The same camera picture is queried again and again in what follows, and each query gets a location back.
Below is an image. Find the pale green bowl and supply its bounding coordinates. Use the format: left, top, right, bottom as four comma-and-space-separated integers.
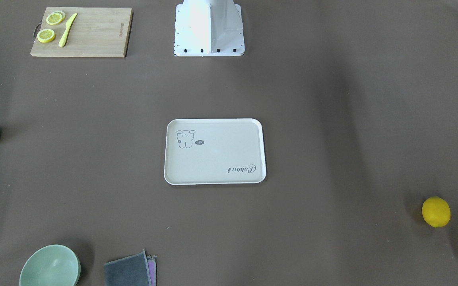
19, 244, 81, 286

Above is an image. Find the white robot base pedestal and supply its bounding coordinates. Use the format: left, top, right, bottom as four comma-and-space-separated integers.
173, 0, 245, 57

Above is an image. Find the lemon slice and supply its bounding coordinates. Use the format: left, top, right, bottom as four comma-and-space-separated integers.
46, 11, 66, 25
36, 29, 56, 43

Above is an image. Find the yellow lemon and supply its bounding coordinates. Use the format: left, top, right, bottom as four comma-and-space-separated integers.
421, 196, 451, 228

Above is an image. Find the lower lemon slice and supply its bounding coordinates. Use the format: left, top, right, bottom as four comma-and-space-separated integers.
36, 29, 56, 43

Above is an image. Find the purple cloth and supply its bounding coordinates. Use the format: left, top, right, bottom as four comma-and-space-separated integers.
146, 256, 157, 286

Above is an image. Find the grey folded cloth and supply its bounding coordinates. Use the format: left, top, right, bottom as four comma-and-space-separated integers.
104, 250, 151, 286

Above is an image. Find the yellow plastic knife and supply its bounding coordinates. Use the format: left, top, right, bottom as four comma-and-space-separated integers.
58, 13, 78, 47

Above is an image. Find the white rectangular tray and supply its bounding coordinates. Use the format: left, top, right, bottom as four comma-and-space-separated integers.
164, 119, 267, 186

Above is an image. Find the upper lemon slice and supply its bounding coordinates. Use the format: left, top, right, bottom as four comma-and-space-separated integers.
46, 11, 66, 25

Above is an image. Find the bamboo cutting board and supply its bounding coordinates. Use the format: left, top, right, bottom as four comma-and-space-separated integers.
30, 6, 133, 58

